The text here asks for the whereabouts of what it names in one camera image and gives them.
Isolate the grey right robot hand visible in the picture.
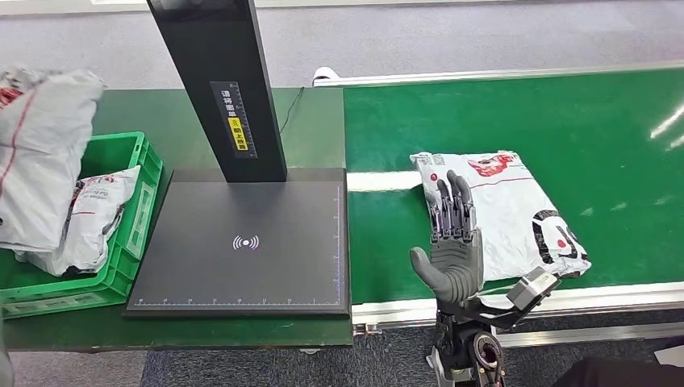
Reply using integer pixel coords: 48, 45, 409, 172
410, 169, 485, 305

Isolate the white mailer package red stripe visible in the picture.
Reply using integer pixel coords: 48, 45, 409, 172
0, 66, 105, 253

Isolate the flat white mailer package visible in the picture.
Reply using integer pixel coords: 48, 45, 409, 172
410, 151, 591, 282

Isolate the green conveyor belt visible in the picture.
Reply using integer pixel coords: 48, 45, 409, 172
312, 60, 684, 348

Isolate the black inbound scanner machine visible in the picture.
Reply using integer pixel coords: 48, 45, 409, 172
123, 0, 351, 320

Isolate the crumpled white mailer package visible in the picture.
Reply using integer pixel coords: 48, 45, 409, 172
15, 165, 141, 277

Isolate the black rounded object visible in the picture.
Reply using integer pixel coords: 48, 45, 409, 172
553, 356, 684, 387

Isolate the white flat object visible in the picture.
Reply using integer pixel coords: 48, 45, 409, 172
654, 344, 684, 369

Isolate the green plastic crate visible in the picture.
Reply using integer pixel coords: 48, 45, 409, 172
0, 131, 164, 320

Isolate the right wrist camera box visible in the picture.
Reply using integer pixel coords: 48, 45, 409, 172
506, 267, 561, 313

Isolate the thin black cable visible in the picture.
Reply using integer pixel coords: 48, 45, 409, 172
278, 86, 306, 135

